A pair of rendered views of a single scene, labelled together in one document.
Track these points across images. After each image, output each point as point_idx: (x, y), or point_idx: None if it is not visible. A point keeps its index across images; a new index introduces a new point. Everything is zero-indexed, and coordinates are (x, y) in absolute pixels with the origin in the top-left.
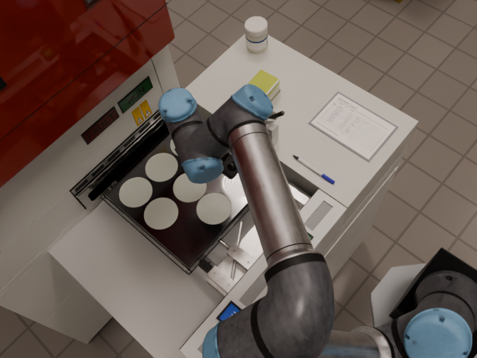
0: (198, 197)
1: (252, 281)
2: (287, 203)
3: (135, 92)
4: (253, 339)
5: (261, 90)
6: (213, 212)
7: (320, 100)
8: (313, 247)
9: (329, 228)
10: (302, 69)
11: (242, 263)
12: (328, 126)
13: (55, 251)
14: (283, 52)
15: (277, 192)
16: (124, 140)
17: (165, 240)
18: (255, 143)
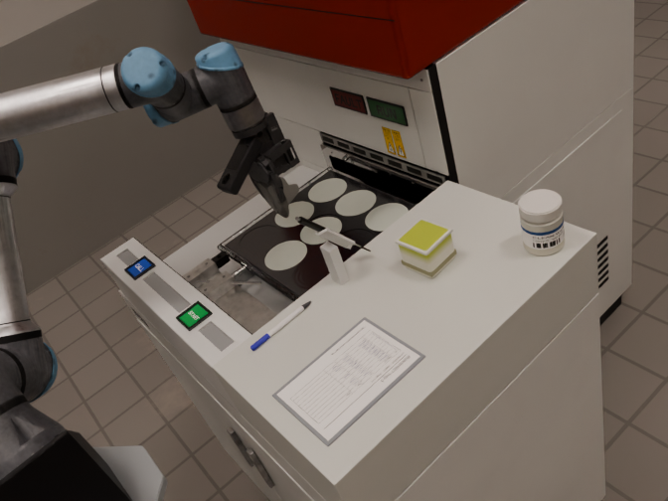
0: (303, 239)
1: (166, 279)
2: (12, 98)
3: (386, 108)
4: None
5: (155, 70)
6: (279, 254)
7: (410, 332)
8: (177, 331)
9: (193, 348)
10: (482, 305)
11: (206, 284)
12: (351, 342)
13: (299, 169)
14: (528, 277)
15: (26, 90)
16: (375, 150)
17: (260, 223)
18: (86, 73)
